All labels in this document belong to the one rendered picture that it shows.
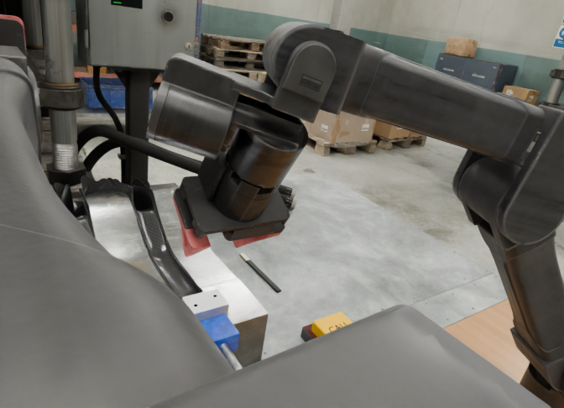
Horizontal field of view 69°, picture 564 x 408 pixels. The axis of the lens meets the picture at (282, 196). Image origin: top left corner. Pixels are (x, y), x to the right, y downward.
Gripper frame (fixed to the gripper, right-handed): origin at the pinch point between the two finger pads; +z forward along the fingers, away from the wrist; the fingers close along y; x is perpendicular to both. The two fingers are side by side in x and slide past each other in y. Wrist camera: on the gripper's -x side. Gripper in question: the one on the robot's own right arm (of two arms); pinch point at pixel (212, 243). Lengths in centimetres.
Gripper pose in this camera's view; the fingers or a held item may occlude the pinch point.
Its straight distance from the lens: 49.4
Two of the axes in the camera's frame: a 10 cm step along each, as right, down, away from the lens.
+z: -4.0, 5.9, 7.0
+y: -8.3, 1.0, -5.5
